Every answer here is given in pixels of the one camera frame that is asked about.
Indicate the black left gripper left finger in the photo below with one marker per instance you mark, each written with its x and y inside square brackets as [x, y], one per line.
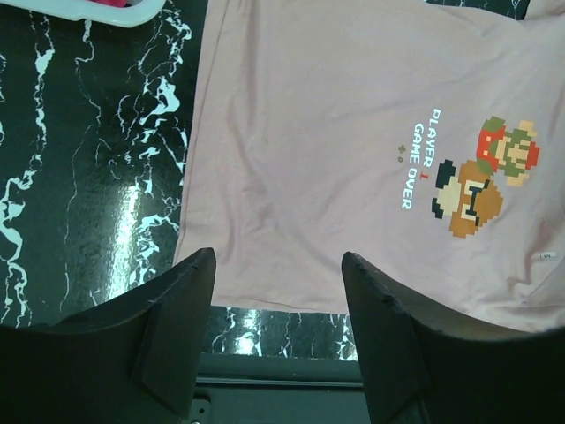
[132, 359]

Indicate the red crumpled t-shirt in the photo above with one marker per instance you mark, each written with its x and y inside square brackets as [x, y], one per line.
[117, 3]

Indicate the pink printed t-shirt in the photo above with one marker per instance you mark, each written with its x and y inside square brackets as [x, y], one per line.
[427, 138]

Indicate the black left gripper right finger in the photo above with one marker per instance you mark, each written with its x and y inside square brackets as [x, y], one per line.
[422, 362]

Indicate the white plastic basket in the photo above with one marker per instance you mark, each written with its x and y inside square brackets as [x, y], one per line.
[134, 14]

